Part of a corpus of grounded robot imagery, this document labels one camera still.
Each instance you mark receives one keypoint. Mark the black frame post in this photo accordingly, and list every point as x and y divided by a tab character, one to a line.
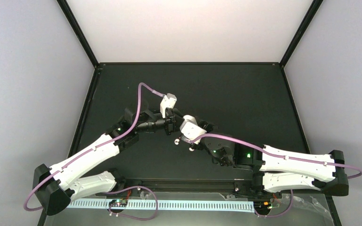
308	17
65	7

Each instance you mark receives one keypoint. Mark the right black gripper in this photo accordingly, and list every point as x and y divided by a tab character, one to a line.
203	124

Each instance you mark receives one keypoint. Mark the black front mounting rail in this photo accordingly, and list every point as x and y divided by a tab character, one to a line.
187	185

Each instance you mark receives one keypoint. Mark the right black frame post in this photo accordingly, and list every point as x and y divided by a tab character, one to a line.
308	17

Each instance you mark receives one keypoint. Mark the white slotted cable duct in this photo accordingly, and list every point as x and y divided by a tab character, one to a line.
188	205

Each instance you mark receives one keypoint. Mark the clear plastic sheet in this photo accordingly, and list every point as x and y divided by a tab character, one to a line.
288	210

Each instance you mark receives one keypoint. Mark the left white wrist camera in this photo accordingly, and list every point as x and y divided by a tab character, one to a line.
168	101

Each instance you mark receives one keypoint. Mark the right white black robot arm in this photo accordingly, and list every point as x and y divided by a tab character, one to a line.
274	170

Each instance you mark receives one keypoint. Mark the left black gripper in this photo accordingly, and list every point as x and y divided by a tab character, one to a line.
171	119

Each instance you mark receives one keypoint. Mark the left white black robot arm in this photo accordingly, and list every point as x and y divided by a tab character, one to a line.
116	139

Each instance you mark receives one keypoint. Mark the left black frame post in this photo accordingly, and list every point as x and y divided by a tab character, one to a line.
65	7

